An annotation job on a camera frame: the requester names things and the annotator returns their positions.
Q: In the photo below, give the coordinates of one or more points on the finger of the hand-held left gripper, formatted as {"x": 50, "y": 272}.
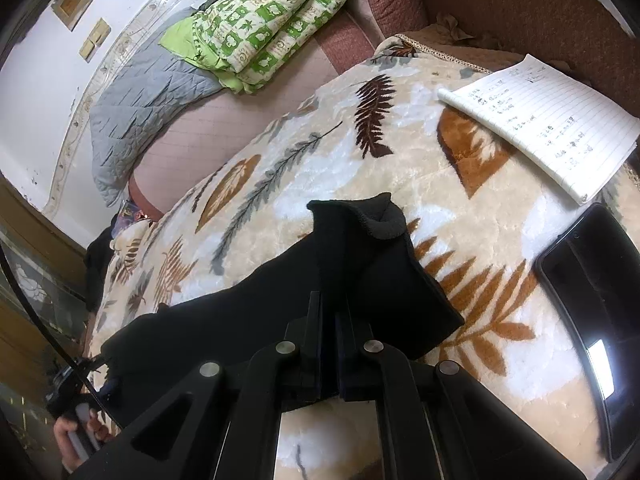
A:
{"x": 109, "y": 391}

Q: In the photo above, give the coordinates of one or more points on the grey quilted blanket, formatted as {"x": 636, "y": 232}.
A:
{"x": 140, "y": 110}

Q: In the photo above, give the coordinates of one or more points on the pink bed sheet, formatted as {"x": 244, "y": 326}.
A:
{"x": 210, "y": 135}

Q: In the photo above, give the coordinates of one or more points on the green patterned quilt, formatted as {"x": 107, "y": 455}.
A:
{"x": 260, "y": 35}

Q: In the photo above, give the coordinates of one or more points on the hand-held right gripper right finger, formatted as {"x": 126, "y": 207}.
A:
{"x": 347, "y": 360}

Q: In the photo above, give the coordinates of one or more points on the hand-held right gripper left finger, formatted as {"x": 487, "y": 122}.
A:
{"x": 311, "y": 357}

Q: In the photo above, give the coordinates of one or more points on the leaf print plush blanket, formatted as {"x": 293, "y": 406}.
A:
{"x": 450, "y": 160}

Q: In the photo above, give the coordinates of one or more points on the beige wall switch plate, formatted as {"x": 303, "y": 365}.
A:
{"x": 88, "y": 50}
{"x": 101, "y": 30}

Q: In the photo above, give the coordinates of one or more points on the beige fringed quilted cover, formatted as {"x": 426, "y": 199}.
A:
{"x": 475, "y": 54}

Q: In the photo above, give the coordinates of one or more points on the person's left hand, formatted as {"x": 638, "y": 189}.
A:
{"x": 65, "y": 442}

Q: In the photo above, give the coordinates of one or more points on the black pants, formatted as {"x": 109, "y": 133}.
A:
{"x": 300, "y": 260}

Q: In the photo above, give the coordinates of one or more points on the black tablet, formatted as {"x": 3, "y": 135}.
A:
{"x": 575, "y": 285}

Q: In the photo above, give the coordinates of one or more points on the dark cloth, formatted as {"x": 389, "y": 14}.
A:
{"x": 99, "y": 265}

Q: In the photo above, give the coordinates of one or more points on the lined paper notebook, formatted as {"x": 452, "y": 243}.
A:
{"x": 540, "y": 120}

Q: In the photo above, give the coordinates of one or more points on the colourful printed cloth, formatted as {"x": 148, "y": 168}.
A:
{"x": 131, "y": 215}

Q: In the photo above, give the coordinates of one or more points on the wooden glass door cabinet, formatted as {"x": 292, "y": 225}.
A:
{"x": 35, "y": 270}

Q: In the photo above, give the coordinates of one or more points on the brown upholstered headboard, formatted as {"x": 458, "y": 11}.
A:
{"x": 500, "y": 0}

